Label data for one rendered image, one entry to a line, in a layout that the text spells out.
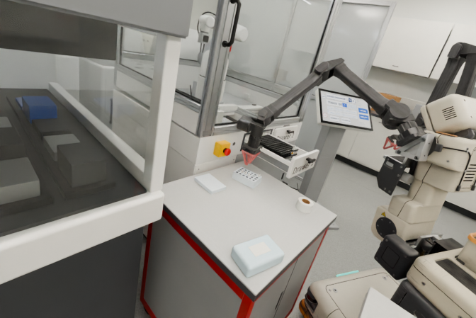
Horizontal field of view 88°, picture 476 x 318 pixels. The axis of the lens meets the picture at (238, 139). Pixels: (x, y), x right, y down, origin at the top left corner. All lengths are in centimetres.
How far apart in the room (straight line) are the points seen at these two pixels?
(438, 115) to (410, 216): 45
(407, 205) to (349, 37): 198
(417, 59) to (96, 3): 422
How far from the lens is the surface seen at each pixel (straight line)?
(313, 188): 250
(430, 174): 134
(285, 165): 128
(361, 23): 295
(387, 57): 449
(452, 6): 493
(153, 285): 136
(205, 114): 112
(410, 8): 496
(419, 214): 140
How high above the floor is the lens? 137
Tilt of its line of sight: 20 degrees down
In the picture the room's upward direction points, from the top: 13 degrees clockwise
